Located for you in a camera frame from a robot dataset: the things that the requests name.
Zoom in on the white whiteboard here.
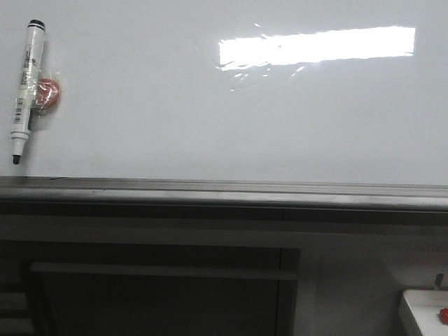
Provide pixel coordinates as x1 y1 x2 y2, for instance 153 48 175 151
1 1 447 185

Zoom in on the white box with red item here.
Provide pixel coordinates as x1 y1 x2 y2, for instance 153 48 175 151
399 273 447 336

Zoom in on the red round magnet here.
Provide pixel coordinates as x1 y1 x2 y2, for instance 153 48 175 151
35 78 60 109

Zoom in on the white whiteboard marker pen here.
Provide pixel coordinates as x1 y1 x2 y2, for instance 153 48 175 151
10 19 46 165

